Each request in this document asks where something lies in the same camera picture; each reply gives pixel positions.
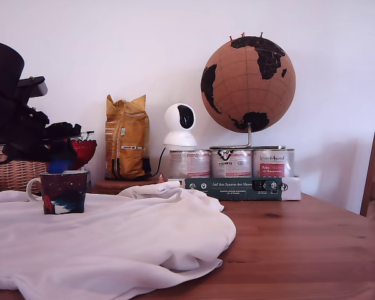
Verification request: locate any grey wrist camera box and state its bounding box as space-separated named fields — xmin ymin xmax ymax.
xmin=17 ymin=76 xmax=48 ymax=98

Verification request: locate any blue coffee capsule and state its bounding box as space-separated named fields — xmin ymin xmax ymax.
xmin=48 ymin=152 xmax=70 ymax=174

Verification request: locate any wicker basket with handle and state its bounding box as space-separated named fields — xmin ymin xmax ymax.
xmin=0 ymin=131 xmax=51 ymax=193

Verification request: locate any silver food can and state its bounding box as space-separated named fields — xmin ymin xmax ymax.
xmin=210 ymin=149 xmax=253 ymax=178
xmin=252 ymin=149 xmax=296 ymax=178
xmin=169 ymin=149 xmax=211 ymax=179

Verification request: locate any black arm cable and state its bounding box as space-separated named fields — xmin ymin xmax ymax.
xmin=0 ymin=145 xmax=15 ymax=166

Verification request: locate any cork globe on stand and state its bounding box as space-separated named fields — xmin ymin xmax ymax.
xmin=200 ymin=34 xmax=297 ymax=150

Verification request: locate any red glass goblet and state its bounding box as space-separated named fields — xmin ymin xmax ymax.
xmin=69 ymin=138 xmax=98 ymax=171

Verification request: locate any dark red picture mug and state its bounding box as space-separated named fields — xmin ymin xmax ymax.
xmin=26 ymin=170 xmax=89 ymax=215

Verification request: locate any white security camera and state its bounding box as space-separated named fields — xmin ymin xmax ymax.
xmin=162 ymin=102 xmax=198 ymax=148

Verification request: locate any black power cable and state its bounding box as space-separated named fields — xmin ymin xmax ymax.
xmin=149 ymin=146 xmax=166 ymax=178

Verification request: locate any yellow coffee bag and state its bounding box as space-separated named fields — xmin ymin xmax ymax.
xmin=105 ymin=93 xmax=151 ymax=181

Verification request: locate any white cloth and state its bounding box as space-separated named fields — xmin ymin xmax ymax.
xmin=0 ymin=182 xmax=238 ymax=298

